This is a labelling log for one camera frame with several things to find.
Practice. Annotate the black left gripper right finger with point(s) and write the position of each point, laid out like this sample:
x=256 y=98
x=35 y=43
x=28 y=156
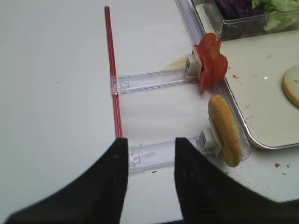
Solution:
x=208 y=196

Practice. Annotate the clear lower track left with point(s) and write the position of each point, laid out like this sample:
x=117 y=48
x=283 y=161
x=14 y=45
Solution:
x=151 y=156

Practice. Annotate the tomato slice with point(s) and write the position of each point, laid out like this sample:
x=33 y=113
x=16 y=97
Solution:
x=213 y=70
x=208 y=47

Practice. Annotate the tomato slice rear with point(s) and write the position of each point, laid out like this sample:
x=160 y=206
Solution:
x=208 y=47

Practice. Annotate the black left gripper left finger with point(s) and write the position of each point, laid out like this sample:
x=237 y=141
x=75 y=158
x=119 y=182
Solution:
x=96 y=197

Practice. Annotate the purple cabbage leaves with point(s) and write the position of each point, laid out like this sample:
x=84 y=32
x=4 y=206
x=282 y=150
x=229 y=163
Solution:
x=237 y=9

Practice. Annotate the bun slice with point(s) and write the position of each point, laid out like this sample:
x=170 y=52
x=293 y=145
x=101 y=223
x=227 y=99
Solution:
x=223 y=120
x=290 y=84

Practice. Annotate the clear track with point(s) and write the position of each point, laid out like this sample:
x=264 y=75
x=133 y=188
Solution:
x=151 y=156
x=148 y=81

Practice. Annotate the clear upper track left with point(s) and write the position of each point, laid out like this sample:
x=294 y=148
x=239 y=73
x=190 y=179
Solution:
x=148 y=81

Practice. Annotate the tomato slice front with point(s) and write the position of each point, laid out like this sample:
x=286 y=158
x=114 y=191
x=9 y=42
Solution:
x=213 y=70

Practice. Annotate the white pusher block bread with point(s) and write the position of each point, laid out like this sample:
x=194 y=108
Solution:
x=209 y=142

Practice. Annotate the red rail left side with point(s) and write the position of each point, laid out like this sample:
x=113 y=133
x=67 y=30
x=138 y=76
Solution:
x=113 y=75

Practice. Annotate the white pusher block tomato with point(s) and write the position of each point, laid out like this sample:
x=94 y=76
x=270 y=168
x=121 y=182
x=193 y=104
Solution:
x=193 y=66

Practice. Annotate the green lettuce leaves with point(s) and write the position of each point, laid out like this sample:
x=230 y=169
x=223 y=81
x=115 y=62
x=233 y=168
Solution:
x=281 y=14

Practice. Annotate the metal serving tray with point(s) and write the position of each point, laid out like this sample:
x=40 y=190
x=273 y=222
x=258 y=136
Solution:
x=254 y=81

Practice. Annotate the clear plastic salad box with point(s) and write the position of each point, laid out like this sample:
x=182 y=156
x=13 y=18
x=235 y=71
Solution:
x=237 y=28

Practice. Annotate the yellow cheese slice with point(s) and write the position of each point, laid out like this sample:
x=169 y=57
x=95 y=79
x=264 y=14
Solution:
x=176 y=64

